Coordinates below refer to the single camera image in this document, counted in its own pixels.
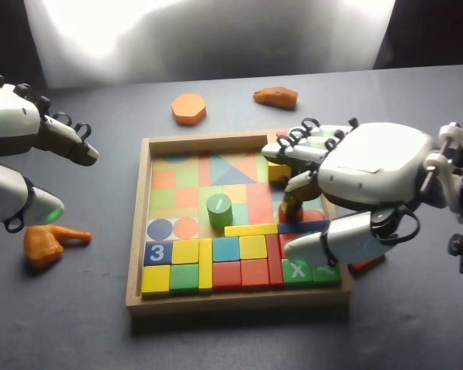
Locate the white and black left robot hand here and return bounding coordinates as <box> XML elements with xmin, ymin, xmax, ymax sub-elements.
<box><xmin>0</xmin><ymin>72</ymin><xmax>100</xmax><ymax>234</ymax></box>

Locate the green cylinder block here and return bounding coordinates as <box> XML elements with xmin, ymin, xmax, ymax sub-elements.
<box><xmin>205</xmin><ymin>193</ymin><xmax>233</xmax><ymax>228</ymax></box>

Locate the red flat block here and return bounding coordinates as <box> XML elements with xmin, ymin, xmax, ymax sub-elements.
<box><xmin>349</xmin><ymin>254</ymin><xmax>386</xmax><ymax>275</ymax></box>

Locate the wooden tray with colourful print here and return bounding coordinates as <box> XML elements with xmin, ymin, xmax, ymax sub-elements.
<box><xmin>125</xmin><ymin>129</ymin><xmax>354</xmax><ymax>319</ymax></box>

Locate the orange octagon block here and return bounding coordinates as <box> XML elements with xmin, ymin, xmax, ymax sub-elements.
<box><xmin>170</xmin><ymin>92</ymin><xmax>208</xmax><ymax>126</ymax></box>

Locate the white backdrop sheet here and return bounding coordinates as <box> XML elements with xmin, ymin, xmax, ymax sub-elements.
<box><xmin>22</xmin><ymin>0</ymin><xmax>397</xmax><ymax>90</ymax></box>

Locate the grey table cloth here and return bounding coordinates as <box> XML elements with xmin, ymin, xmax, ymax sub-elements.
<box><xmin>0</xmin><ymin>63</ymin><xmax>463</xmax><ymax>370</ymax></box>

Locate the orange toy fried chicken piece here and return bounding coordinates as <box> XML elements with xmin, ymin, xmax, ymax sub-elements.
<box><xmin>252</xmin><ymin>87</ymin><xmax>299</xmax><ymax>112</ymax></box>

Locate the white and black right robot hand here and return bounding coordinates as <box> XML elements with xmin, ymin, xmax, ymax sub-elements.
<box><xmin>261</xmin><ymin>117</ymin><xmax>441</xmax><ymax>268</ymax></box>

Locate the orange toy chicken drumstick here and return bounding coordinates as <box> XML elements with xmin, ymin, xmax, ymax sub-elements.
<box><xmin>23</xmin><ymin>224</ymin><xmax>93</xmax><ymax>270</ymax></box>

